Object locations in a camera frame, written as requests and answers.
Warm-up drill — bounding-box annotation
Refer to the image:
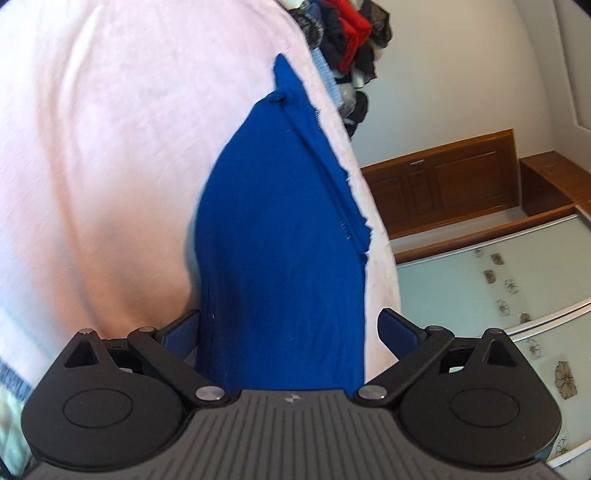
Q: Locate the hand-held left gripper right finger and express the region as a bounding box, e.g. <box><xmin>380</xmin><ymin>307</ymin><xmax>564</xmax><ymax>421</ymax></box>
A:
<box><xmin>355</xmin><ymin>308</ymin><xmax>527</xmax><ymax>409</ymax></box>

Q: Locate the wardrobe with floral glass doors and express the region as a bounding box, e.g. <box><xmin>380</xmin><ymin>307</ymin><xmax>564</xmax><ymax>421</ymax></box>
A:
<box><xmin>392</xmin><ymin>151</ymin><xmax>591</xmax><ymax>469</ymax></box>

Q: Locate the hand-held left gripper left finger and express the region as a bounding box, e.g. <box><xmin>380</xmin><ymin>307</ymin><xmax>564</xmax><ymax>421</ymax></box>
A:
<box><xmin>62</xmin><ymin>308</ymin><xmax>230</xmax><ymax>408</ymax></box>

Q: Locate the wooden door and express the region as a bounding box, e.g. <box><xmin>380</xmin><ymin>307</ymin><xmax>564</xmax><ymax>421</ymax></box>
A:
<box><xmin>360</xmin><ymin>129</ymin><xmax>519</xmax><ymax>241</ymax></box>

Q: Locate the light blue knit cloth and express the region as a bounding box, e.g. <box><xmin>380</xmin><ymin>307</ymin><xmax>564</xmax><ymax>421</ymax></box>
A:
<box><xmin>309</xmin><ymin>46</ymin><xmax>345</xmax><ymax>121</ymax></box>

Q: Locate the blue knit sweater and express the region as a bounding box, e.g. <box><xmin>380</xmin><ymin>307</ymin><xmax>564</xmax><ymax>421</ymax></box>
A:
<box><xmin>191</xmin><ymin>53</ymin><xmax>373</xmax><ymax>394</ymax></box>

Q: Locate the white bed sheet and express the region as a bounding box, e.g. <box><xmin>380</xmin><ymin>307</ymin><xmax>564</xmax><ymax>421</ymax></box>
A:
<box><xmin>0</xmin><ymin>0</ymin><xmax>400</xmax><ymax>478</ymax></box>

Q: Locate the pile of mixed clothes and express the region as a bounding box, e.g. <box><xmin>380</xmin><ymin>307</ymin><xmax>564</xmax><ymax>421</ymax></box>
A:
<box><xmin>281</xmin><ymin>0</ymin><xmax>393</xmax><ymax>141</ymax></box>

